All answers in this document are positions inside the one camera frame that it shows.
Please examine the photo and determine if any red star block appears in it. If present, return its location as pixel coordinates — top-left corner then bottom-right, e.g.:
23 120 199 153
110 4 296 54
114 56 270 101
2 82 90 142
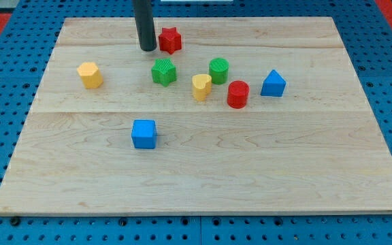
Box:
159 27 182 54

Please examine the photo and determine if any green star block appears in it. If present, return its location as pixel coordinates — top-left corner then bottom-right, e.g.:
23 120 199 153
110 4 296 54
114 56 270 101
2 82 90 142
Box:
151 58 177 87

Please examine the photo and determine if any light wooden board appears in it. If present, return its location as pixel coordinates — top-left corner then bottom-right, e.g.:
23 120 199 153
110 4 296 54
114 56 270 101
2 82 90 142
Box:
0 17 392 216

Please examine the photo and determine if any yellow heart block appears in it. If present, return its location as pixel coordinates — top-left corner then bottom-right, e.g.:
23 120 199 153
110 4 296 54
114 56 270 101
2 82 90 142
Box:
192 74 212 101

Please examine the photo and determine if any red cylinder block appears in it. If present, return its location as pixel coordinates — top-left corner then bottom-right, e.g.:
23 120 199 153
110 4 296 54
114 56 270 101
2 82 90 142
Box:
227 80 250 109

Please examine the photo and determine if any blue cube block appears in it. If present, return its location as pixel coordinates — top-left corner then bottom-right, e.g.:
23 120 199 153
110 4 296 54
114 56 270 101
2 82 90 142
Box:
131 119 157 149

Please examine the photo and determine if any green cylinder block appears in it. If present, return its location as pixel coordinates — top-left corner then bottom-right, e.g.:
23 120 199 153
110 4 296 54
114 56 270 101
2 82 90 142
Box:
209 58 229 85

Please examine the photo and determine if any blue triangle block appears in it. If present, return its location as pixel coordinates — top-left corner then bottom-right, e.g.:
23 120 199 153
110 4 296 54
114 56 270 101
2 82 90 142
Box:
260 69 287 97

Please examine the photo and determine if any yellow hexagon block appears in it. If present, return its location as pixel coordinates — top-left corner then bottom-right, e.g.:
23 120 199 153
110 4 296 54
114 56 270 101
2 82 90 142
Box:
77 62 103 89

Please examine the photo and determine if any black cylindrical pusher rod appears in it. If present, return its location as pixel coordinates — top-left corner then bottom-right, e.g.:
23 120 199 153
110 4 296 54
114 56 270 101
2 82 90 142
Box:
132 0 157 52

